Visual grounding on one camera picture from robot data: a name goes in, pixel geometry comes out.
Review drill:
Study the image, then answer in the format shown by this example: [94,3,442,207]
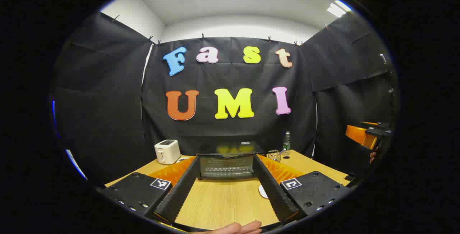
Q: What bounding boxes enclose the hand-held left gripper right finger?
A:
[253,154,352,224]

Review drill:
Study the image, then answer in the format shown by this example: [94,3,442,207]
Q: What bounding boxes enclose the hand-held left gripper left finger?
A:
[95,156,201,225]

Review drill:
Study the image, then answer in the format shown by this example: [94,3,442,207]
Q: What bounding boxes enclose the black electric oven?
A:
[196,141,266,180]

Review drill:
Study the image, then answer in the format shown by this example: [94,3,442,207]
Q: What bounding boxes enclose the white toaster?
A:
[155,139,181,165]

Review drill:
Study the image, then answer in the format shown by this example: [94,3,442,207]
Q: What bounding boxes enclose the green glass bottle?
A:
[282,131,291,156]

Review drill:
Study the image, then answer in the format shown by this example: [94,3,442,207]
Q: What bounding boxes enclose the black backdrop cloth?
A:
[50,9,397,186]

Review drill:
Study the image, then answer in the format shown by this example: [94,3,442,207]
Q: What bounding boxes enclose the small ceiling light panel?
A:
[326,0,352,18]

